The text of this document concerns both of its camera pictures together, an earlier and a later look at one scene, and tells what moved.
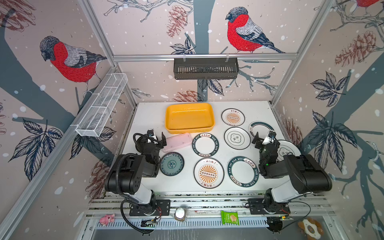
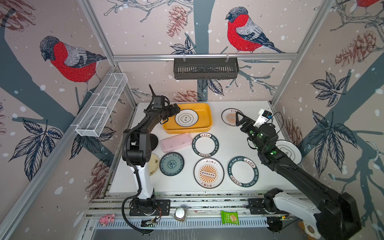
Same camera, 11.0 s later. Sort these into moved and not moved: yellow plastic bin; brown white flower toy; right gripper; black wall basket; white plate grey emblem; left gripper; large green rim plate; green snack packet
Moved: left gripper; white plate grey emblem; right gripper
Not moved: green snack packet; brown white flower toy; large green rim plate; yellow plastic bin; black wall basket
